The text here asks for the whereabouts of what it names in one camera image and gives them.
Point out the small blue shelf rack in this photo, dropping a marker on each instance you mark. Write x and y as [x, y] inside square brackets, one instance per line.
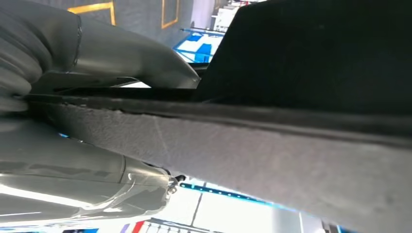
[202, 53]

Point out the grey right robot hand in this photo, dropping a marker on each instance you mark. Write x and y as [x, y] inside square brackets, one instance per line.
[64, 177]

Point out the red barrier belt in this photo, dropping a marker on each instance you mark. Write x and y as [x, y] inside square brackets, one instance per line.
[138, 227]

